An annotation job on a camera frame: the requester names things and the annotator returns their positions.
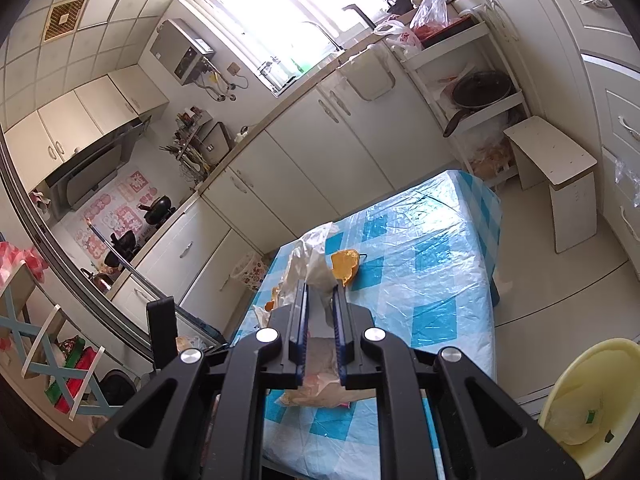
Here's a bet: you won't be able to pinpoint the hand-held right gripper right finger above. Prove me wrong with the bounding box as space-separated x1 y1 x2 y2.
331 285 586 480

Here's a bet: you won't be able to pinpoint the red checkered cloth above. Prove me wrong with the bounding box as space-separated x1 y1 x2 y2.
0 242 46 281

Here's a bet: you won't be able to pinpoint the kitchen window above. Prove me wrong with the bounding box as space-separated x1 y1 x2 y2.
185 0 401 96

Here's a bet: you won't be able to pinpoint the clear plastic film on drawer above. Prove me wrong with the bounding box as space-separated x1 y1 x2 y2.
614 157 640 196

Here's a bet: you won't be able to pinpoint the white base cabinets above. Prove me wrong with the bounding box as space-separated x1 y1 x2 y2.
107 35 471 341

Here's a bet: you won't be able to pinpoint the white folding door bin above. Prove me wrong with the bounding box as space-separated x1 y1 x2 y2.
350 50 396 102

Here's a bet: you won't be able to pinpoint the white wall cabinets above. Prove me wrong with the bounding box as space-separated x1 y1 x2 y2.
2 65 171 178

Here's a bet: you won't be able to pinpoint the ceiling vent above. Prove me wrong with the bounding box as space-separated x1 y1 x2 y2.
42 0 88 43

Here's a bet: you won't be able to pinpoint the floral waste bin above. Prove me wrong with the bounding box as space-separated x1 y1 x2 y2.
231 252 268 291

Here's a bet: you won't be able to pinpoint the chrome faucet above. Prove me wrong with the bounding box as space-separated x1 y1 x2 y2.
302 21 346 53

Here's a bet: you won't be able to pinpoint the pale yellow plastic basin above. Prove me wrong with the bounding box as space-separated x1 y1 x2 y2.
539 337 640 480

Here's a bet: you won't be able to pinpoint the white storage rack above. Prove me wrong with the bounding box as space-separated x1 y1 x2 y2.
400 22 531 188

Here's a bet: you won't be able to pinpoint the white bag with red print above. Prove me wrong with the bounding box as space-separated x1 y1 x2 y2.
374 21 425 58

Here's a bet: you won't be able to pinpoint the silver water heater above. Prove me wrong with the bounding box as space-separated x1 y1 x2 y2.
150 18 216 86

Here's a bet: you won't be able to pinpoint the dark washing machine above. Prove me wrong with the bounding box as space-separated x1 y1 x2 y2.
97 370 138 406

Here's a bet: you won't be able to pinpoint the black frying pan with lid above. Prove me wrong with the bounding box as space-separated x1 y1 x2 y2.
442 70 513 138

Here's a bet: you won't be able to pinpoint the sliding door frame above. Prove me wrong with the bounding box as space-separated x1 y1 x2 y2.
0 130 166 376

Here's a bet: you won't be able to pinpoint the blue white folding rack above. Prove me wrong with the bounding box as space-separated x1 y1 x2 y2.
0 260 116 421

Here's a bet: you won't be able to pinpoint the white drawer cabinet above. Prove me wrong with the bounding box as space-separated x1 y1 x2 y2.
450 0 640 281

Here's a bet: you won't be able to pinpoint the large orange peel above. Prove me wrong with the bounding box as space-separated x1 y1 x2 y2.
331 249 361 288

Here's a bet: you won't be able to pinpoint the red tray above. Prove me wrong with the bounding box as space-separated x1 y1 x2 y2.
412 15 476 43

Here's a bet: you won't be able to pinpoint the black faucet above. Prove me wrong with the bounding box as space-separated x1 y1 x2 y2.
342 4 376 28

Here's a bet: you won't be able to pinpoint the black clay pot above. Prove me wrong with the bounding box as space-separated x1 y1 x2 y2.
139 196 177 226

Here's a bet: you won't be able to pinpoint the bag of bread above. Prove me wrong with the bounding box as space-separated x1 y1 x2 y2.
467 135 518 186

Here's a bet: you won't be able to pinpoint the pink wall sticker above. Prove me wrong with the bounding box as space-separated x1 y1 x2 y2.
67 167 161 266

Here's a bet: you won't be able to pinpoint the white bag with green label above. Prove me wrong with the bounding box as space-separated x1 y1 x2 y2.
542 385 603 446

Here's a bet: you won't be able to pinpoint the black wok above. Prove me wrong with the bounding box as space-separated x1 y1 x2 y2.
111 230 138 256

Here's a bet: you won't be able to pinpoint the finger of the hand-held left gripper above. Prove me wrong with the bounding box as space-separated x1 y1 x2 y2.
146 296 179 372

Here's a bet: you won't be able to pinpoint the metal kettle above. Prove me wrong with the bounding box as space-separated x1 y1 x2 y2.
80 267 115 292

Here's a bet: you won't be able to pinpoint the white wooden stool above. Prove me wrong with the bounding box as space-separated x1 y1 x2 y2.
502 116 598 254

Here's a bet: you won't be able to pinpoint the blue checkered tablecloth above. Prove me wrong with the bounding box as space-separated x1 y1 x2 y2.
232 170 503 480

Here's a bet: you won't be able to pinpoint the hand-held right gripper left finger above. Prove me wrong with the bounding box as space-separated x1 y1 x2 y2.
55 280 308 480

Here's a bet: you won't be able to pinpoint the utensil rack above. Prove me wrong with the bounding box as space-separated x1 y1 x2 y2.
159 107 231 186

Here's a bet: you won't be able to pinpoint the clear plastic bag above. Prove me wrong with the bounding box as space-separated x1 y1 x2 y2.
410 0 451 31
252 222 376 408

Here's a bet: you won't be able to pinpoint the red green package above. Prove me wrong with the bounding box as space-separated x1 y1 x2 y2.
45 337 93 413

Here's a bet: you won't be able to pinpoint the range hood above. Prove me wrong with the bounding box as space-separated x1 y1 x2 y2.
44 115 152 211

